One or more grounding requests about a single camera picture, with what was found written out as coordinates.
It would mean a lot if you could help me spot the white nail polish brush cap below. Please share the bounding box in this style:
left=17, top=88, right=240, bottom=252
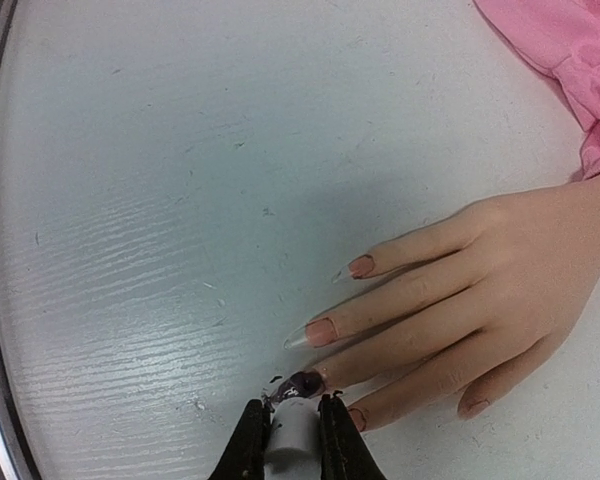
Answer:
left=264, top=380, right=321, bottom=480

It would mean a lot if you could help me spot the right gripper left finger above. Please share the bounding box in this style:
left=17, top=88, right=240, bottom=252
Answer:
left=213, top=399, right=271, bottom=480

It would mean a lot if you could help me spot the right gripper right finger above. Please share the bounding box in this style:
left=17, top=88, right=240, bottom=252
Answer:
left=319, top=394, right=385, bottom=480

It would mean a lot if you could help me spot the mannequin hand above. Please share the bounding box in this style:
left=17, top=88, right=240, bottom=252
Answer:
left=288, top=174, right=600, bottom=431

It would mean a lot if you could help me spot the pink hoodie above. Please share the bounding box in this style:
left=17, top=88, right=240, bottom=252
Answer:
left=476, top=0, right=600, bottom=179

